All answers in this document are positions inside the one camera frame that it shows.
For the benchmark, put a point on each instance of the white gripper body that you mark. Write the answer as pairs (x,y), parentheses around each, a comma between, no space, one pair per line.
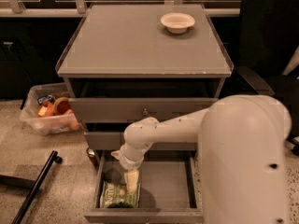
(130,164)

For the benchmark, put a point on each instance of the cabinet caster wheel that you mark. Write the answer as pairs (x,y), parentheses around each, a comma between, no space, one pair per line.
(93,157)

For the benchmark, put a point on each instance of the grey middle drawer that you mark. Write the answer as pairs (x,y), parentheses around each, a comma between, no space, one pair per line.
(109,136)

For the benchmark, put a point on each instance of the clear plastic storage bin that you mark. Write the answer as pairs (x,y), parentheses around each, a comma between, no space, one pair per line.
(38,111)

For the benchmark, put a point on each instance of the black office chair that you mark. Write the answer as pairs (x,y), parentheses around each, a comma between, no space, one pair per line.
(267,55)

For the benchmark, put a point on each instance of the white paper bowl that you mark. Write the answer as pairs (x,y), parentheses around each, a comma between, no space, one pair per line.
(177,23)

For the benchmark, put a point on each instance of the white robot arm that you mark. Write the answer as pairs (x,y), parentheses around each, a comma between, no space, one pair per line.
(241,156)

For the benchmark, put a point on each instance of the green jalapeno chip bag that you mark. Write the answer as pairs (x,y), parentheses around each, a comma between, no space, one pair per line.
(117,196)

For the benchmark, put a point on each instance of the grey drawer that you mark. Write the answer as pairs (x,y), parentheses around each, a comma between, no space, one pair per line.
(109,136)
(128,100)
(168,191)

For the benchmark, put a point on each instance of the orange cup in bin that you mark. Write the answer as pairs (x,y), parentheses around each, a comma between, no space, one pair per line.
(62,106)

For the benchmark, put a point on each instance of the grey drawer cabinet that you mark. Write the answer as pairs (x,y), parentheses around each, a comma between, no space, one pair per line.
(129,42)

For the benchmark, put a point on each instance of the black metal stand leg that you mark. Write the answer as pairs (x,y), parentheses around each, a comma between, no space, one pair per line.
(32,185)

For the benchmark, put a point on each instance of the grey bottom drawer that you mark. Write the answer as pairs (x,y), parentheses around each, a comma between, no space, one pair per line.
(168,191)

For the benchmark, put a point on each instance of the grey top drawer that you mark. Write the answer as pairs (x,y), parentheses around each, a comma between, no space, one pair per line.
(128,100)

